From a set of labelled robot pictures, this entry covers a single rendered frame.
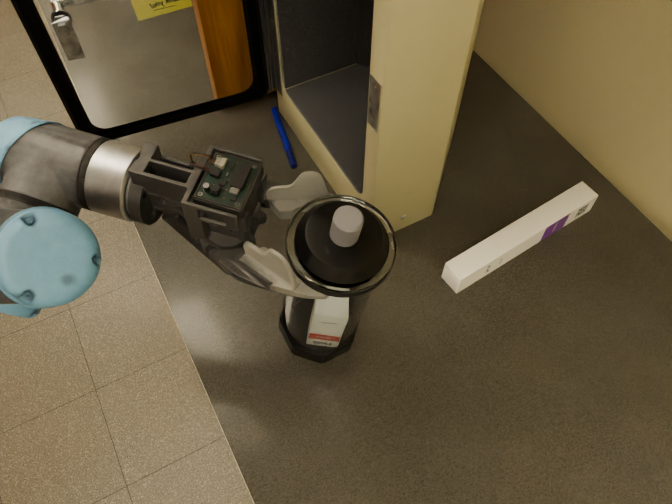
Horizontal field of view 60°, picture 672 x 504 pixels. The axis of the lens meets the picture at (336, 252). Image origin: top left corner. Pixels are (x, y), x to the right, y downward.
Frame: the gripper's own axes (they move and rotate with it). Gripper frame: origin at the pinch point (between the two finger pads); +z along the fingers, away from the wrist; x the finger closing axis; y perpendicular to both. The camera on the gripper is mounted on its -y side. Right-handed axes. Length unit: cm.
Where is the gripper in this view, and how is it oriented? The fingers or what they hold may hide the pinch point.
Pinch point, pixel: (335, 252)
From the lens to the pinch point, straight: 58.7
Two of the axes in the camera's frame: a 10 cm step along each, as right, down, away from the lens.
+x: 2.8, -8.3, 4.9
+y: 0.6, -4.9, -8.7
